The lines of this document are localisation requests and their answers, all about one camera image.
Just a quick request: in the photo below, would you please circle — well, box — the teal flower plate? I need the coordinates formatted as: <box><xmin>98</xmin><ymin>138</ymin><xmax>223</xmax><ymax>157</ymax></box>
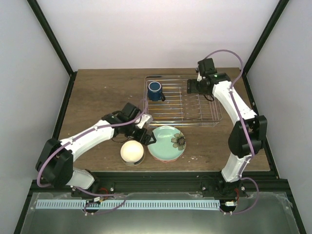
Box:
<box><xmin>147</xmin><ymin>126</ymin><xmax>186</xmax><ymax>160</ymax></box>

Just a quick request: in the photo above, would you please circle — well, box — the blue enamel mug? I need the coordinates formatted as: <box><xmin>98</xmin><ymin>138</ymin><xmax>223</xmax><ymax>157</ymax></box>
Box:
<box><xmin>147</xmin><ymin>81</ymin><xmax>166</xmax><ymax>101</ymax></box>

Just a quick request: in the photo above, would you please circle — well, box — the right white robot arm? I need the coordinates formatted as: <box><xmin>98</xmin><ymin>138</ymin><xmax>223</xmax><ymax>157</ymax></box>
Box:
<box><xmin>187</xmin><ymin>58</ymin><xmax>268</xmax><ymax>196</ymax></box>

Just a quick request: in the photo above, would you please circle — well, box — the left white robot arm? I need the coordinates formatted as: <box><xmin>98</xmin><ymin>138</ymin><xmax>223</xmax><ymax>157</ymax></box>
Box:
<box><xmin>36</xmin><ymin>103</ymin><xmax>156</xmax><ymax>197</ymax></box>

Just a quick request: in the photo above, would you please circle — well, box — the white upturned bowl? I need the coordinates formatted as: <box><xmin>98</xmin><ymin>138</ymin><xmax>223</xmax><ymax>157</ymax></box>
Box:
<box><xmin>120</xmin><ymin>140</ymin><xmax>144</xmax><ymax>163</ymax></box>

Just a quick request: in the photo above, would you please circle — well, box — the orange scalloped plate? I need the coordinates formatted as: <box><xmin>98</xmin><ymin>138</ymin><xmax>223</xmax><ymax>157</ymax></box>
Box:
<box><xmin>153</xmin><ymin>156</ymin><xmax>178</xmax><ymax>163</ymax></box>

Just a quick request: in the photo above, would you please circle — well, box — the light blue slotted strip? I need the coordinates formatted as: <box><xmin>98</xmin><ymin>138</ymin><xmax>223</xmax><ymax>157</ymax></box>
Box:
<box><xmin>36</xmin><ymin>199</ymin><xmax>220</xmax><ymax>210</ymax></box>

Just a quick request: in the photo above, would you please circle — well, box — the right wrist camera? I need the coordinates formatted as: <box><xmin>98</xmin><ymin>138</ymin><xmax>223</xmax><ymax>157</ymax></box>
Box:
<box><xmin>195</xmin><ymin>68</ymin><xmax>202</xmax><ymax>82</ymax></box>

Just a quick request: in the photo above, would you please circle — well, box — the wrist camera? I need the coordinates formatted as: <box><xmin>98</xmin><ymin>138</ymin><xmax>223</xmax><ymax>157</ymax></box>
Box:
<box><xmin>195</xmin><ymin>68</ymin><xmax>202</xmax><ymax>82</ymax></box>
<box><xmin>135</xmin><ymin>114</ymin><xmax>153</xmax><ymax>129</ymax></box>

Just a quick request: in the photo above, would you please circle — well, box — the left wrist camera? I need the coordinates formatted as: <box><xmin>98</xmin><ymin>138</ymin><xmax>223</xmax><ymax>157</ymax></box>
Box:
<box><xmin>135</xmin><ymin>114</ymin><xmax>153</xmax><ymax>129</ymax></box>

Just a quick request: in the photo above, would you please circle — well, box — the wire dish rack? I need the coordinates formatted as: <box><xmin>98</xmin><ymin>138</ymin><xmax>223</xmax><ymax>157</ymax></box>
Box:
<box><xmin>144</xmin><ymin>75</ymin><xmax>222</xmax><ymax>128</ymax></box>

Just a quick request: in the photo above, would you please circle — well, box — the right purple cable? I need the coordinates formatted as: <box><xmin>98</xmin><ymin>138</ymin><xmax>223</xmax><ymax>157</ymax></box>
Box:
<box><xmin>201</xmin><ymin>49</ymin><xmax>259</xmax><ymax>215</ymax></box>

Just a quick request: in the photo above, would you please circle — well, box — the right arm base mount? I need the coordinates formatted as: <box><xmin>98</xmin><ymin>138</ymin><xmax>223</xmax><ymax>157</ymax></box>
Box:
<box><xmin>200</xmin><ymin>179</ymin><xmax>246</xmax><ymax>198</ymax></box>

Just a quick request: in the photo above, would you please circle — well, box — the black aluminium frame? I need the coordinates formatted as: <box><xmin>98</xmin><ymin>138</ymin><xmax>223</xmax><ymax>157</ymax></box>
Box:
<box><xmin>28</xmin><ymin>0</ymin><xmax>306</xmax><ymax>234</ymax></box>

